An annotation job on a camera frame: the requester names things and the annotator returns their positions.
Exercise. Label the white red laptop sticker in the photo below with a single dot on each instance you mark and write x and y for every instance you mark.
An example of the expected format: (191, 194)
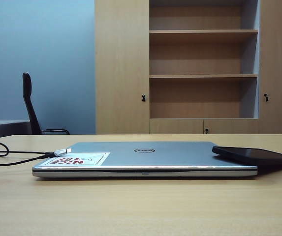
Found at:
(91, 158)

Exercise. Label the light wooden shelf cabinet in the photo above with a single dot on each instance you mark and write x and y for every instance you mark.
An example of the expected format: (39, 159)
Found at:
(121, 73)

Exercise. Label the silver Dell laptop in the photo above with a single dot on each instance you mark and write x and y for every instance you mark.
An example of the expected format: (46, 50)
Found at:
(167, 157)

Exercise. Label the grey background desk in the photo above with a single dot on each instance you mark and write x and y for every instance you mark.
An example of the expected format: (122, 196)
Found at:
(5, 129)

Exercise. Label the black cabinet door key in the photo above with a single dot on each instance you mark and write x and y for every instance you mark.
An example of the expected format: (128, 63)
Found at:
(266, 97)
(206, 130)
(143, 97)

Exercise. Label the black office chair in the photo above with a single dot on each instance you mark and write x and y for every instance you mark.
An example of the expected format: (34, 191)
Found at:
(28, 98)

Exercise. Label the black smartphone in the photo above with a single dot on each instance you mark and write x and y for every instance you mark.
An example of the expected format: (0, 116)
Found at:
(254, 156)

